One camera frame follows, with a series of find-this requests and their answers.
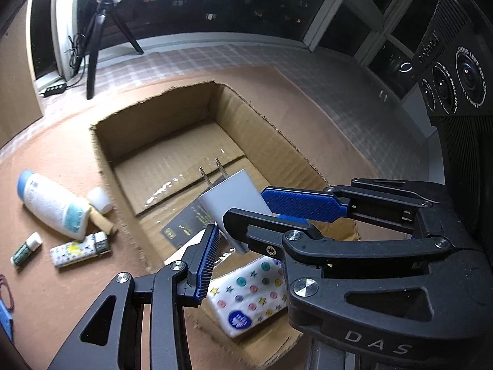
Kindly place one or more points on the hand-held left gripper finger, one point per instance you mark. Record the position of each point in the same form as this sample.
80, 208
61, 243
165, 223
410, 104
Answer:
206, 266

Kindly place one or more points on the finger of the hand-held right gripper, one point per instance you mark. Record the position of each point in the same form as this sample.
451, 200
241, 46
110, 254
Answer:
304, 202
269, 235

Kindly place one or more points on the dark printed card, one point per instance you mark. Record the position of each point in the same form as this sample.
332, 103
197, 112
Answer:
181, 231

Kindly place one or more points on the patterned tissue pack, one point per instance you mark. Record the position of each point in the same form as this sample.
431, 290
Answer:
250, 289

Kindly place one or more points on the white wall charger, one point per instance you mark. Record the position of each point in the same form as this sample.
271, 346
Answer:
235, 196

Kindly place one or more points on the small white cap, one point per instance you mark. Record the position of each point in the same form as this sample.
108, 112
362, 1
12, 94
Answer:
99, 199

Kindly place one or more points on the patterned lighter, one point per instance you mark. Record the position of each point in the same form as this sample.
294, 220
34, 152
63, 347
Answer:
79, 252

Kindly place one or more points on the brown cardboard box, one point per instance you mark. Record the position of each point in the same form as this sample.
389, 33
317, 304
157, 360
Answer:
173, 138

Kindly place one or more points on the white sunscreen bottle blue cap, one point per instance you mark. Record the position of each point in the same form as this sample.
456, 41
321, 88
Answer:
50, 204

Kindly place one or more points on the green lip balm tube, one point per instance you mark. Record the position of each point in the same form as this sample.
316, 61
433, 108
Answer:
25, 250

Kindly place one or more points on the blue phone stand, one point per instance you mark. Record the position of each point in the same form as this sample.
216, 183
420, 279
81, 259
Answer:
4, 322

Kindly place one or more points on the black tripod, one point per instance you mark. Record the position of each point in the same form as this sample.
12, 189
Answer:
94, 46

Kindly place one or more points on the light wood panel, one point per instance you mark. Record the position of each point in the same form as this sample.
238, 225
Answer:
15, 84

